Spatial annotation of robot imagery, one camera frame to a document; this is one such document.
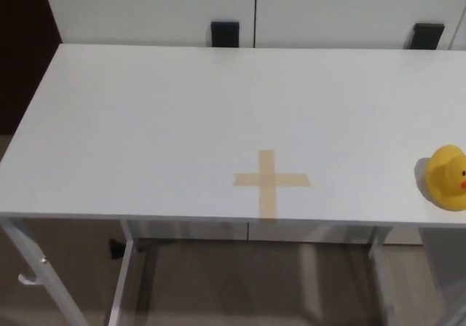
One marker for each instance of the yellow rubber duck toy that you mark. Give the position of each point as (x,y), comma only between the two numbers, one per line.
(446,178)

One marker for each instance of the beige tape cross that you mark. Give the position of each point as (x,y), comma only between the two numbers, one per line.
(267,182)

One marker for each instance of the black floor object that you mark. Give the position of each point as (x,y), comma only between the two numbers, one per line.
(116,249)

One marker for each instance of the white cabinet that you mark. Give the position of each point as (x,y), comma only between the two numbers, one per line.
(153,9)

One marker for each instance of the black bracket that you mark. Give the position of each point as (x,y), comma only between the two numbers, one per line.
(225,33)
(424,36)

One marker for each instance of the white desk frame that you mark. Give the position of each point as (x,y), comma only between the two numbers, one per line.
(123,268)

